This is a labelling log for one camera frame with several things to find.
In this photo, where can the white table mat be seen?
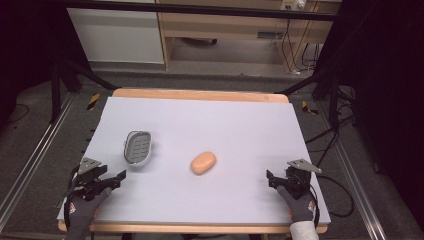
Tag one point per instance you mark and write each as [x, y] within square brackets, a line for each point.
[206, 126]

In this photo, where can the wooden desk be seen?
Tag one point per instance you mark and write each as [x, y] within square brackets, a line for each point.
[233, 30]

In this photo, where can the black curtain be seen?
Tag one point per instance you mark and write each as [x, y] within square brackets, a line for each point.
[26, 50]
[386, 83]

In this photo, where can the metal floor rail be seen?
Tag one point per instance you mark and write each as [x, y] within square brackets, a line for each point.
[356, 186]
[36, 156]

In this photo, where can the white cabinet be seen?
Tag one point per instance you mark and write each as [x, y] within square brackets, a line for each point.
[116, 36]

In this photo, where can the grey and white soap dish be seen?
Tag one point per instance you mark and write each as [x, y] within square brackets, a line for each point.
[138, 148]

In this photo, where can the orange soap bar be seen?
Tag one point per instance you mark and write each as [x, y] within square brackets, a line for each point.
[203, 162]

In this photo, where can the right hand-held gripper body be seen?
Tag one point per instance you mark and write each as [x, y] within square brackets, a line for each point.
[298, 178]

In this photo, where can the white power strip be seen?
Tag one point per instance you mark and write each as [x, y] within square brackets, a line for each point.
[293, 4]

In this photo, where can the yellow and black tape strip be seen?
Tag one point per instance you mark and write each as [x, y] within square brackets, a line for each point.
[309, 108]
[93, 101]

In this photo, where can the black metal stand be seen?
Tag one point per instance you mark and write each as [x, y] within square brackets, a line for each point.
[334, 100]
[56, 90]

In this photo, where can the black horizontal frame bar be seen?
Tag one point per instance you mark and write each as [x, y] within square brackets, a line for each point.
[200, 8]

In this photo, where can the wooden table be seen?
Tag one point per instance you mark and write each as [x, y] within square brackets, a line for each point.
[200, 94]

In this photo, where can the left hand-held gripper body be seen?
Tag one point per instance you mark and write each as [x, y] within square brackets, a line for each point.
[87, 176]

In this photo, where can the person's right hand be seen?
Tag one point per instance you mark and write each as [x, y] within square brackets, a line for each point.
[300, 207]

